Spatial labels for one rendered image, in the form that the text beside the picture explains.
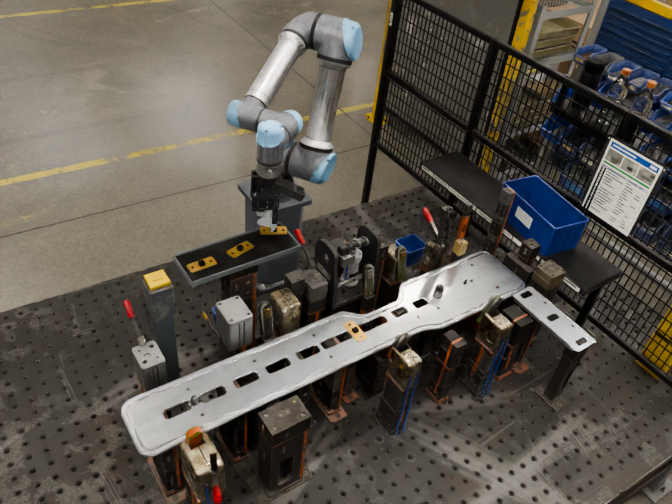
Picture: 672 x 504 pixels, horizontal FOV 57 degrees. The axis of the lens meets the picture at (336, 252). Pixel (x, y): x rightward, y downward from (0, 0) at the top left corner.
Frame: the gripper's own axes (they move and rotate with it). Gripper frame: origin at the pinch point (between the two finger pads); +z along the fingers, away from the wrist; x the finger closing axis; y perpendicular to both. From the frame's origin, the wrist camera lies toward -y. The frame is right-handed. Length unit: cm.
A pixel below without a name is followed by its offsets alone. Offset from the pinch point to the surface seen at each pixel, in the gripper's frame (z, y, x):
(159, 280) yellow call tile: 5.2, 34.1, 17.3
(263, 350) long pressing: 21.2, 5.0, 31.9
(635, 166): -19, -120, -5
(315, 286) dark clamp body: 13.5, -12.3, 13.8
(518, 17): -4, -154, -181
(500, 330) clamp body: 18, -68, 33
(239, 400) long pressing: 21, 13, 49
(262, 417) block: 18, 7, 57
